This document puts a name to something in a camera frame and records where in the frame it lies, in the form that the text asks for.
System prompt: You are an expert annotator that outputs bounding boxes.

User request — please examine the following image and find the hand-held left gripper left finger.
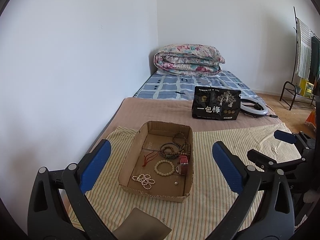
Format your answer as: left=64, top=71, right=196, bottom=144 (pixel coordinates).
left=27, top=139, right=112, bottom=240

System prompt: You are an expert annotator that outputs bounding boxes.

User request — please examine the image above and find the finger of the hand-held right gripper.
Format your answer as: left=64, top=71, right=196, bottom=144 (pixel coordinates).
left=247, top=149, right=304, bottom=170
left=274, top=129, right=310, bottom=145

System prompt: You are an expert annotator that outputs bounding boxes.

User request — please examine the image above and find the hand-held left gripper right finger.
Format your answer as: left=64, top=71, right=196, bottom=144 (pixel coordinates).
left=207, top=141, right=297, bottom=240

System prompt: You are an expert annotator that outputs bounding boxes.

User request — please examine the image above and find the red-brown strap wristwatch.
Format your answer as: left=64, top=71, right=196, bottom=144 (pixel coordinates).
left=175, top=154, right=190, bottom=175

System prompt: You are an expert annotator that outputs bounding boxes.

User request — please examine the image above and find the white pearl bracelet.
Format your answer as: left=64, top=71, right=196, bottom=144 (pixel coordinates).
left=132, top=174, right=155, bottom=190

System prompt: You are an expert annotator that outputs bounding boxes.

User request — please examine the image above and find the red cord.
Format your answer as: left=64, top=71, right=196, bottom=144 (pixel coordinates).
left=141, top=151, right=160, bottom=167

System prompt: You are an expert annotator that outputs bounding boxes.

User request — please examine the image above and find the brown wooden bead necklace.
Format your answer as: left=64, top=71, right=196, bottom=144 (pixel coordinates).
left=160, top=130, right=192, bottom=159

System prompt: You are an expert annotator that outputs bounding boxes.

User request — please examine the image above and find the cream bead bracelet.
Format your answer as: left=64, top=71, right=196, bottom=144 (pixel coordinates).
left=154, top=160, right=175, bottom=177

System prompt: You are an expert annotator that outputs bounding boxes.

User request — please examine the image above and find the cardboard box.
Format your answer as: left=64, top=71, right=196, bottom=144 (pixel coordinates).
left=118, top=120, right=195, bottom=204

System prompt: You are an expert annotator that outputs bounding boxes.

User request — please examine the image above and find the orange cloth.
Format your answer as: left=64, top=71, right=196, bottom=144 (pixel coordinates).
left=305, top=107, right=320, bottom=130

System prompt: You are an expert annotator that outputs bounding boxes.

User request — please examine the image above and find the striped cream cloth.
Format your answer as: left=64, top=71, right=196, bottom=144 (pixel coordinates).
left=67, top=124, right=304, bottom=240

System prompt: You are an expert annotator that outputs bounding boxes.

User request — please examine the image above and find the black metal shoe rack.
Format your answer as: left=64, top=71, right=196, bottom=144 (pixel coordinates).
left=279, top=81, right=317, bottom=110

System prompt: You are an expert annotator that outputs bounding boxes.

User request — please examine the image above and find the yellow box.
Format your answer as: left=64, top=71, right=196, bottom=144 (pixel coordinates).
left=299, top=79, right=315, bottom=97

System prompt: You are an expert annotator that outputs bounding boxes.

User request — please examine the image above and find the black snack bag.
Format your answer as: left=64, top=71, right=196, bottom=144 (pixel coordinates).
left=192, top=86, right=242, bottom=120

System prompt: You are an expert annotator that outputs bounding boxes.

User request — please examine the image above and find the dark grey cloth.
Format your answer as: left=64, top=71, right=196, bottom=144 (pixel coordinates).
left=112, top=207, right=172, bottom=240

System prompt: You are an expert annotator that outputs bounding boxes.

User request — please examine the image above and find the brown bed sheet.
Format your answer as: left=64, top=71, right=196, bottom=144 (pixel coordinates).
left=86, top=97, right=293, bottom=155

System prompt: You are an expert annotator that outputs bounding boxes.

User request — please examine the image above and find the striped hanging towel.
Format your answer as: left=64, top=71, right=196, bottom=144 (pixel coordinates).
left=295, top=19, right=313, bottom=79

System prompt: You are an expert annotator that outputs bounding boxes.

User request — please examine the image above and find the dark green hanging garment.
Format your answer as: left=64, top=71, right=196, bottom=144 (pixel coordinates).
left=309, top=36, right=320, bottom=80

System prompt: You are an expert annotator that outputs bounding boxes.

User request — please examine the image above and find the blue checked bed sheet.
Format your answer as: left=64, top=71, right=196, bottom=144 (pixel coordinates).
left=134, top=70, right=258, bottom=102

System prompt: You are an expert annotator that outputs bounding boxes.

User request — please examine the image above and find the black clothes rack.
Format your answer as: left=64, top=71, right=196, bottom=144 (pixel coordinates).
left=292, top=6, right=320, bottom=80

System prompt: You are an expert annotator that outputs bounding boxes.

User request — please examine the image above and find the folded floral quilt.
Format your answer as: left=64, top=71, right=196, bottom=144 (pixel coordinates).
left=153, top=44, right=225, bottom=76

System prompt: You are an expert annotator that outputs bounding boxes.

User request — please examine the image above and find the white ring light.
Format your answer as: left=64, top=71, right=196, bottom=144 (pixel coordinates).
left=239, top=97, right=268, bottom=117

